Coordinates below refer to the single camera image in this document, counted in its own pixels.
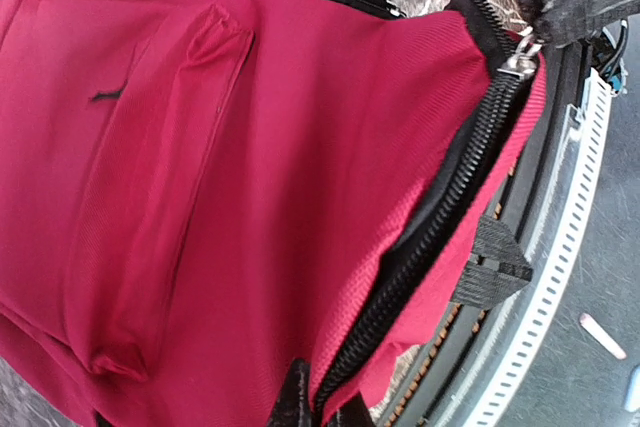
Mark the red student backpack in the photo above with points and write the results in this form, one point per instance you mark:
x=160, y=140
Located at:
x=195, y=193

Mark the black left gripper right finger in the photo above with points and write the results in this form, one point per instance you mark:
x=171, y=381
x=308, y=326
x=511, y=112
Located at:
x=346, y=408

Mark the black curved table edge rail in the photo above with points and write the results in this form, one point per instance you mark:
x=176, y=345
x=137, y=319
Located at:
x=439, y=383

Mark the white slotted cable duct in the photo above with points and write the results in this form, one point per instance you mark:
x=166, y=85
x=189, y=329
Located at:
x=556, y=243

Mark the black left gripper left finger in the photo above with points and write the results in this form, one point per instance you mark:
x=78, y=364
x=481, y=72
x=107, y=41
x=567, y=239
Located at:
x=293, y=406

